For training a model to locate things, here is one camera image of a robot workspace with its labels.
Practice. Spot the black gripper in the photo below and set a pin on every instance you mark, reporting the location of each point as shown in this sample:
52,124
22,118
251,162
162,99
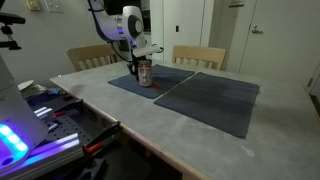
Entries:
133,64

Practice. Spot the red and silver soda can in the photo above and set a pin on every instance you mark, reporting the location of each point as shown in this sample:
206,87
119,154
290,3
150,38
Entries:
145,73

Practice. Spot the red plastic straw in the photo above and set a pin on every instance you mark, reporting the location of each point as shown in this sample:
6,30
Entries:
157,86

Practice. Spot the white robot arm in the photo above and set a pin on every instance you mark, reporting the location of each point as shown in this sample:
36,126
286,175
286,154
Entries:
125,26

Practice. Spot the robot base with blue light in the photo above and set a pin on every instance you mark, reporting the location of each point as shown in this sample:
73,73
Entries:
20,129

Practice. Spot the dark blue cloth mat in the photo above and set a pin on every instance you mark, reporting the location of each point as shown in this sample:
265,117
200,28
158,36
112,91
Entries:
167,77

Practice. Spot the light wooden chair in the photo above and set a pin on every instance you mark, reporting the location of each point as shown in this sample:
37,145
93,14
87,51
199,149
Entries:
206,57
83,58

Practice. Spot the black orange bar clamp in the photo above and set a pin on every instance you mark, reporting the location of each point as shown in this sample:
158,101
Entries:
96,144

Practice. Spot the dark grey cloth mat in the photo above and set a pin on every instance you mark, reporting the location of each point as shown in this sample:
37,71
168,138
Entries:
222,103

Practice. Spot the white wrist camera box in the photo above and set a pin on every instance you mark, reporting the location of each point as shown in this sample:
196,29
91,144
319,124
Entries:
139,52

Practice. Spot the white wall light switch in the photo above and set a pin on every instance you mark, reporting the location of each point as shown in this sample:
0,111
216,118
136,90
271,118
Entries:
53,6

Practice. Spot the black camera on stand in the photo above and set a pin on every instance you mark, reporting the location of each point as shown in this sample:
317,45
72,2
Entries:
9,19

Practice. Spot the white door with handle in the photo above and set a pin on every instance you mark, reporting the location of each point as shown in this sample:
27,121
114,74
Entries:
283,43

